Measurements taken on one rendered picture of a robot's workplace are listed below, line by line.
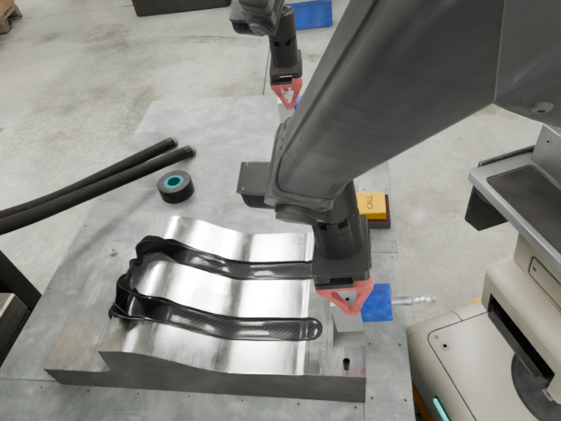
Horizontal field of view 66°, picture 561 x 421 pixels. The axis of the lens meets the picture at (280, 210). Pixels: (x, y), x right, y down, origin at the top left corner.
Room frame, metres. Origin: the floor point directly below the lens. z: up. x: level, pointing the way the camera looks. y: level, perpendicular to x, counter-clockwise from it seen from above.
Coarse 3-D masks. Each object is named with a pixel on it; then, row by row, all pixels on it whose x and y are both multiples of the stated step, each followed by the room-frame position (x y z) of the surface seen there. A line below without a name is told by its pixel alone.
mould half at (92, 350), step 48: (192, 240) 0.51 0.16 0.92; (240, 240) 0.52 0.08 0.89; (288, 240) 0.50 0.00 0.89; (96, 288) 0.49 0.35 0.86; (144, 288) 0.41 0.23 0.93; (192, 288) 0.42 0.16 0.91; (240, 288) 0.42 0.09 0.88; (288, 288) 0.40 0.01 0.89; (96, 336) 0.39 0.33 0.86; (144, 336) 0.33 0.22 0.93; (192, 336) 0.34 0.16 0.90; (96, 384) 0.34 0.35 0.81; (144, 384) 0.32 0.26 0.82; (192, 384) 0.30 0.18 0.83; (240, 384) 0.28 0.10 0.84; (288, 384) 0.26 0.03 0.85; (336, 384) 0.25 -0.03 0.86
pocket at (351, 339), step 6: (336, 330) 0.33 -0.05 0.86; (336, 336) 0.32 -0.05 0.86; (342, 336) 0.31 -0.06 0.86; (348, 336) 0.31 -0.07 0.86; (354, 336) 0.31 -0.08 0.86; (360, 336) 0.30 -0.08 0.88; (336, 342) 0.31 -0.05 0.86; (342, 342) 0.30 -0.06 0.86; (348, 342) 0.30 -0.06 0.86; (354, 342) 0.30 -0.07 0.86; (360, 342) 0.30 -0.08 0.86
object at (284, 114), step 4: (284, 92) 0.88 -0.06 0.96; (288, 92) 0.88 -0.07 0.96; (292, 92) 0.87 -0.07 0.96; (288, 96) 0.86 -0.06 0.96; (300, 96) 0.87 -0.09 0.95; (280, 100) 0.85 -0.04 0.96; (288, 100) 0.84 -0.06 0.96; (296, 100) 0.86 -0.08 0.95; (280, 104) 0.84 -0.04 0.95; (296, 104) 0.84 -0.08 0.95; (280, 108) 0.84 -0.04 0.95; (284, 108) 0.83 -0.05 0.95; (280, 112) 0.84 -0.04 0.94; (284, 112) 0.84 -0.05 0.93; (288, 112) 0.83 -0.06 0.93; (292, 112) 0.83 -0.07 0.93; (280, 116) 0.84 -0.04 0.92; (284, 116) 0.84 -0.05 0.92; (288, 116) 0.83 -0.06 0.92; (280, 120) 0.84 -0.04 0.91; (284, 120) 0.84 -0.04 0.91
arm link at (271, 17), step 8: (240, 0) 0.76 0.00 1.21; (248, 0) 0.75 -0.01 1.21; (256, 0) 0.74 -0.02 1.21; (264, 0) 0.74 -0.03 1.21; (272, 0) 0.76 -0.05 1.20; (280, 0) 0.81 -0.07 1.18; (240, 8) 0.79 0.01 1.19; (248, 8) 0.77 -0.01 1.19; (256, 8) 0.76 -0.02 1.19; (264, 8) 0.75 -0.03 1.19; (272, 8) 0.77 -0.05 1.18; (248, 16) 0.79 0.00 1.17; (256, 16) 0.78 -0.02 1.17; (264, 16) 0.76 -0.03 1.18; (272, 16) 0.77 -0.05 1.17; (272, 24) 0.78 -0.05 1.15
